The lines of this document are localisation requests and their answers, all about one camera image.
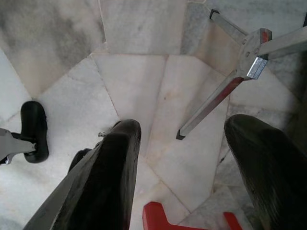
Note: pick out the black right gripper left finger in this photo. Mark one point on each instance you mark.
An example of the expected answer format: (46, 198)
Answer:
(103, 187)

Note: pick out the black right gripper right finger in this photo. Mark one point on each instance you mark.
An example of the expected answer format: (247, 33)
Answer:
(271, 179)

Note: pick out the black robot foot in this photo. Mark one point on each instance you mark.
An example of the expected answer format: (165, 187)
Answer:
(33, 119)
(79, 155)

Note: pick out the red plastic stool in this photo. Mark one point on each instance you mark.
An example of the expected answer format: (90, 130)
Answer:
(156, 218)

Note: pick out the grey robot leg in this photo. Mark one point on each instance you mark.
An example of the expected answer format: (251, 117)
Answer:
(12, 143)

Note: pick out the silver metal clothes rack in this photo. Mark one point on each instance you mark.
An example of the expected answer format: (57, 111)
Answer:
(251, 48)

